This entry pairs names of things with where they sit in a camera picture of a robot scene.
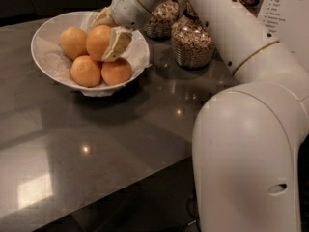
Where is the black pedal cable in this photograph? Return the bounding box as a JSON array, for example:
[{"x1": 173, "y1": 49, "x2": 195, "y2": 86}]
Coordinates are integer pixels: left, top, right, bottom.
[{"x1": 180, "y1": 193, "x2": 199, "y2": 232}]

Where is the white paper bowl liner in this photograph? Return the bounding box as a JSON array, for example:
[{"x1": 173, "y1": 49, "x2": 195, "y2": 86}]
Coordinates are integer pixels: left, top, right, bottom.
[{"x1": 33, "y1": 13, "x2": 153, "y2": 98}]

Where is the glass cereal jar left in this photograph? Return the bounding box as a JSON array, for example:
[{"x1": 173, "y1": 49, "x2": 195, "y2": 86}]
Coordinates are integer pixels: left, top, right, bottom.
[{"x1": 146, "y1": 0, "x2": 180, "y2": 39}]

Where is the glass cereal jar middle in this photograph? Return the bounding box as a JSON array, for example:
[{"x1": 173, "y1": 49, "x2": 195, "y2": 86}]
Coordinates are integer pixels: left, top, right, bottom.
[{"x1": 171, "y1": 1, "x2": 215, "y2": 70}]

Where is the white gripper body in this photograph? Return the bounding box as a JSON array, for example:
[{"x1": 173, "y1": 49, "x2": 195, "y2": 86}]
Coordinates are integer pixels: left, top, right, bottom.
[{"x1": 111, "y1": 0, "x2": 151, "y2": 29}]

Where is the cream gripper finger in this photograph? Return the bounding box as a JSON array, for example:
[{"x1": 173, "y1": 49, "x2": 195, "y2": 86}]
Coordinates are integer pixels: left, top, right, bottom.
[
  {"x1": 101, "y1": 26, "x2": 132, "y2": 62},
  {"x1": 91, "y1": 7, "x2": 116, "y2": 28}
]

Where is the white allergens sign card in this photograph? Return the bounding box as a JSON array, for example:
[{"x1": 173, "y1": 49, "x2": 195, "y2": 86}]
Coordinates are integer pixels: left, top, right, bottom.
[{"x1": 258, "y1": 0, "x2": 309, "y2": 70}]

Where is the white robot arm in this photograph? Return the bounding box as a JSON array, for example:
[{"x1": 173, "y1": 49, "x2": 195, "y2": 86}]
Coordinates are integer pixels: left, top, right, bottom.
[{"x1": 111, "y1": 0, "x2": 309, "y2": 232}]

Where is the orange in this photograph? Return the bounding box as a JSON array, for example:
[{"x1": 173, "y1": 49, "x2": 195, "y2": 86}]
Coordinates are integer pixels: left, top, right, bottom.
[
  {"x1": 86, "y1": 25, "x2": 111, "y2": 61},
  {"x1": 60, "y1": 27, "x2": 87, "y2": 60},
  {"x1": 101, "y1": 58, "x2": 133, "y2": 86},
  {"x1": 70, "y1": 55, "x2": 101, "y2": 87}
]

